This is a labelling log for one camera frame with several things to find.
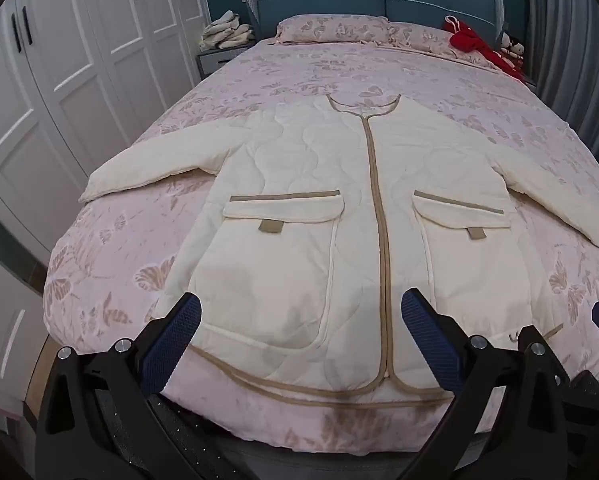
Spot cream quilted jacket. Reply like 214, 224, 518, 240
80, 92, 599, 403

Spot small stuffed toys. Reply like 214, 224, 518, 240
499, 32, 526, 68

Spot grey bedside table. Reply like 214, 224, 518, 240
196, 40, 261, 86

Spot red garment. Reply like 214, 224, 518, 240
442, 15, 526, 82

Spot white panelled wardrobe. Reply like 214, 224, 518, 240
0, 0, 211, 411

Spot pink butterfly print pillow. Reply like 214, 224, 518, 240
387, 22, 501, 68
274, 14, 391, 47

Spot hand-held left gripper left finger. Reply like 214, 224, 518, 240
36, 292, 203, 480

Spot pile of cream clothes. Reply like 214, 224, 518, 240
200, 10, 255, 52

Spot grey curtain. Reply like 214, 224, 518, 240
523, 0, 599, 186

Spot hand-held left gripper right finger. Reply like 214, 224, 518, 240
400, 287, 573, 480

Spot pink butterfly print quilt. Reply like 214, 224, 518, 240
42, 35, 599, 453

